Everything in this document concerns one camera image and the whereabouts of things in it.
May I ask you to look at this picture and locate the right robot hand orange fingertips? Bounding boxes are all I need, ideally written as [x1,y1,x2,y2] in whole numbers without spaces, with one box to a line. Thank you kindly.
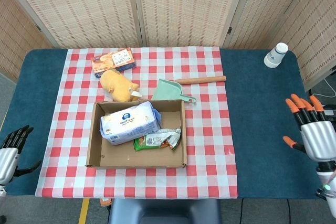
[282,93,336,163]

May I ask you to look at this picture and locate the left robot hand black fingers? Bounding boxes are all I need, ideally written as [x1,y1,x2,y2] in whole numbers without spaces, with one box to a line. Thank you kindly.
[0,125,43,184]

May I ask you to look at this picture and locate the white blue tissue pack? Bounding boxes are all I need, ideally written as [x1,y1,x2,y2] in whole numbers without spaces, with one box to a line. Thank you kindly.
[99,100,162,146]

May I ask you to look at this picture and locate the green snack packet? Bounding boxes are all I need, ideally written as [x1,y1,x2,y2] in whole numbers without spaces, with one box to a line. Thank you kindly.
[133,127,182,152]

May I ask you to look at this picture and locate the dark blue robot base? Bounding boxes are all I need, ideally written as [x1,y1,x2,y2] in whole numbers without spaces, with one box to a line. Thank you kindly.
[108,198,222,224]

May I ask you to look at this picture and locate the red white checkered tablecloth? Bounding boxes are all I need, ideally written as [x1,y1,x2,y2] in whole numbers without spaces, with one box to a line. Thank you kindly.
[35,46,239,200]

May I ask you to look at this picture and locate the teal table cover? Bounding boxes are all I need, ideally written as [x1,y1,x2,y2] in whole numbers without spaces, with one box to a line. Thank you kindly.
[5,48,331,200]

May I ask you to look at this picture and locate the stack of white paper cups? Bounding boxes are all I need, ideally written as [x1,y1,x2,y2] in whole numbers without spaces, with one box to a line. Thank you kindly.
[264,42,289,68]

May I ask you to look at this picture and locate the bamboo folding screen panel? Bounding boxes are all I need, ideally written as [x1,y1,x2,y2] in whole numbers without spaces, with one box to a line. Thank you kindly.
[270,0,336,92]
[130,0,253,49]
[0,0,144,49]
[0,0,53,83]
[222,0,320,50]

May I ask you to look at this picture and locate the open brown cardboard box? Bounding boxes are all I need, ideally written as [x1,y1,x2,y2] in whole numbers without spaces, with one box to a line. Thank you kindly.
[85,99,188,169]

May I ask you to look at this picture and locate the yellow plush toy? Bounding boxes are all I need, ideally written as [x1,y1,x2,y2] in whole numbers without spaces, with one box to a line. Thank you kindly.
[100,68,142,103]

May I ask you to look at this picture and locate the orange cookie box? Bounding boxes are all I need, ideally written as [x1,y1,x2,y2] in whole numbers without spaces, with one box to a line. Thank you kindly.
[91,47,137,79]

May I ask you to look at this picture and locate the green plastic dustpan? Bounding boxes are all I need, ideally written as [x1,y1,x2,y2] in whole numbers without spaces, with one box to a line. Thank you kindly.
[150,78,197,103]

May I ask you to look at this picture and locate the white cable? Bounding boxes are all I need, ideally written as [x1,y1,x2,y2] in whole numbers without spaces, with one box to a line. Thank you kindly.
[311,77,336,99]

